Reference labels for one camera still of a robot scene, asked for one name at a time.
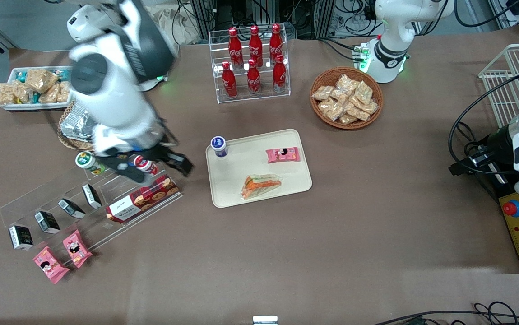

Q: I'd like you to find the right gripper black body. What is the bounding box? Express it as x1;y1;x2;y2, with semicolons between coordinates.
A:
102;144;180;168

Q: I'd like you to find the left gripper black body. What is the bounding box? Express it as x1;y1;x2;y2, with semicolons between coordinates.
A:
467;125;515;174

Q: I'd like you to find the plastic triangle sandwich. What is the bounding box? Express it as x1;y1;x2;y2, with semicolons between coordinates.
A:
241;174;283;200

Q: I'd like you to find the cream plastic tray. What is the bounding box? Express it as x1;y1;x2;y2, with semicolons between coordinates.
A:
205;129;313;209

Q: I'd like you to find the red lid candy jar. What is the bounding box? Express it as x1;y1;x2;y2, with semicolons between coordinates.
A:
133;155;158;176

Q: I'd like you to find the red tartan cookie box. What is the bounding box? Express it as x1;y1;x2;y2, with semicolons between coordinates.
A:
105;175;181;224

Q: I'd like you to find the blue lid candy jar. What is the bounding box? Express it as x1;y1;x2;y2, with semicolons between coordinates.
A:
210;136;229;158

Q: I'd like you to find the small black carton box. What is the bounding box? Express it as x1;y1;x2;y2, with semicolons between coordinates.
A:
34;211;61;234
9;225;34;250
82;184;103;209
58;198;86;219

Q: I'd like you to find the green lid candy jar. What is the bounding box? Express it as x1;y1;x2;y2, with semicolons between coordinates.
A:
75;151;107;176

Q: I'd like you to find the small wicker basket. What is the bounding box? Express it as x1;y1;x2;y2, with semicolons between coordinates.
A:
57;102;102;152

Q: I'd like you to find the silver foil snack packet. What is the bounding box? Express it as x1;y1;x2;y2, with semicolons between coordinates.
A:
65;103;94;129
60;121;97;140

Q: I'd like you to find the clear acrylic tiered display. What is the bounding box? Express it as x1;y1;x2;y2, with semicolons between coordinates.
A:
0;135;183;253

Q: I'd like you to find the pink cartoon snack packet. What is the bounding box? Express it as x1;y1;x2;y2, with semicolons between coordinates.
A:
266;147;301;163
63;229;93;269
32;246;70;284

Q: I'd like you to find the red cola bottle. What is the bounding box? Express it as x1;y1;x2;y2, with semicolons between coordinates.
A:
222;61;237;98
249;25;264;67
273;55;287;92
269;23;284;64
228;27;243;68
247;59;261;95

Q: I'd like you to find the clear acrylic bottle rack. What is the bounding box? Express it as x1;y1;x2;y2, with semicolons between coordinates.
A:
209;28;291;104

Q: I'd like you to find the white rectangular plastic bin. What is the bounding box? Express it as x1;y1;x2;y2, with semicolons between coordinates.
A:
5;65;77;111

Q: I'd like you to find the crumpled beige paper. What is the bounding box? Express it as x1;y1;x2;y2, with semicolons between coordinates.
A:
151;7;199;45

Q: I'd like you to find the round brown wicker basket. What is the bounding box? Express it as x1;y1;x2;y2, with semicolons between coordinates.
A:
310;67;384;130

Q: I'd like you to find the long black looping cable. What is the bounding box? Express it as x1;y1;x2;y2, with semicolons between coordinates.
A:
448;72;519;174

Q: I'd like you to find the white wire basket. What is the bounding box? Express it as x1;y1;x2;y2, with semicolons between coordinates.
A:
478;44;519;128

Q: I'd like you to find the black cable with coils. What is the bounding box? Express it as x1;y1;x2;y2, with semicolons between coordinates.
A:
372;302;519;325

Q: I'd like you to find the aluminium frame rack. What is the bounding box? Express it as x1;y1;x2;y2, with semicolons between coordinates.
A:
190;0;332;40

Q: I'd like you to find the black base power cable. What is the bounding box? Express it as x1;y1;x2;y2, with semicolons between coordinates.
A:
316;37;360;61

